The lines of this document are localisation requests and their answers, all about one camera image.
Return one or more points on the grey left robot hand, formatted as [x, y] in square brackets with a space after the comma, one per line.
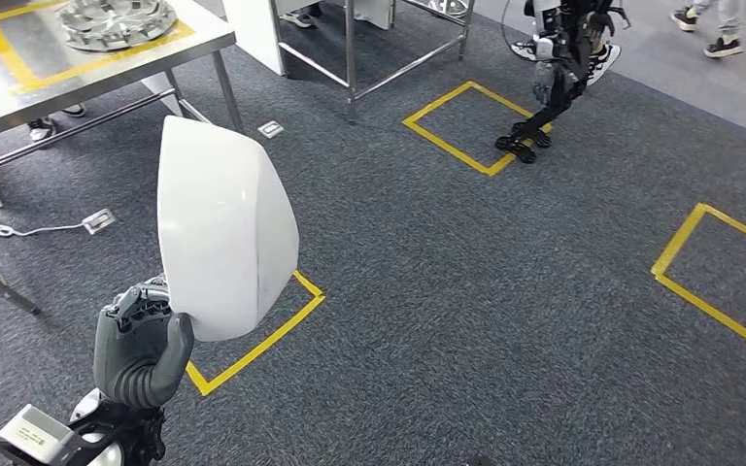
[132, 347]

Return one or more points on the white plastic shell part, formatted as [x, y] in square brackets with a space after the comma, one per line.
[225, 225]

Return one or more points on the steel workbench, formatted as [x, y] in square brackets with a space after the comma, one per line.
[0, 103]

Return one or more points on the yellow tape on workbench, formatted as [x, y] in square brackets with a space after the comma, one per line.
[109, 60]

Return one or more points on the yellow floor tape square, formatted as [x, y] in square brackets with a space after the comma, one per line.
[677, 238]
[437, 101]
[251, 354]

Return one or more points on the silver floor outlet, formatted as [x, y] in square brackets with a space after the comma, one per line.
[99, 221]
[271, 129]

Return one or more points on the silver wheel cover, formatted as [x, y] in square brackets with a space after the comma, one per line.
[115, 26]

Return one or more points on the white panel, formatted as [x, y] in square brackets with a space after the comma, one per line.
[251, 32]

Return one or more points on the black humanoid robot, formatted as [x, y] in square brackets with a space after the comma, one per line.
[563, 83]

